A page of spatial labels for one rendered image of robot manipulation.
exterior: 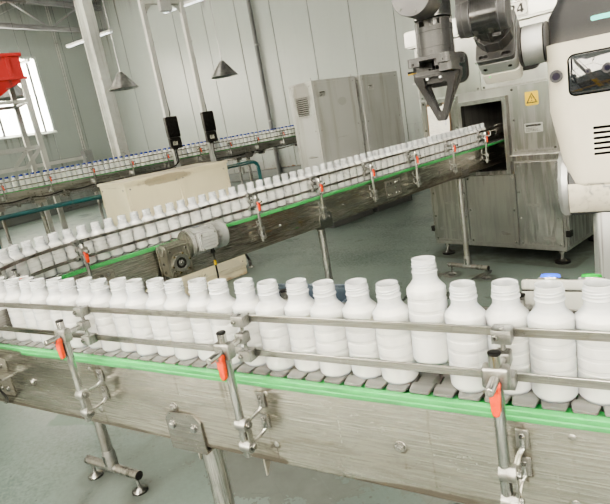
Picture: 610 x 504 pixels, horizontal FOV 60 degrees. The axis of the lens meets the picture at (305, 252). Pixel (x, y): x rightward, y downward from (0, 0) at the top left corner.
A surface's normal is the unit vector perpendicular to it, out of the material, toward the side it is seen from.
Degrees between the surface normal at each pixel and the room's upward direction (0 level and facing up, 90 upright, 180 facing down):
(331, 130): 90
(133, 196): 90
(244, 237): 90
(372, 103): 90
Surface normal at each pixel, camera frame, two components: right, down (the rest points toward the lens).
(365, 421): -0.49, 0.29
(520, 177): -0.73, 0.29
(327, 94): 0.66, 0.07
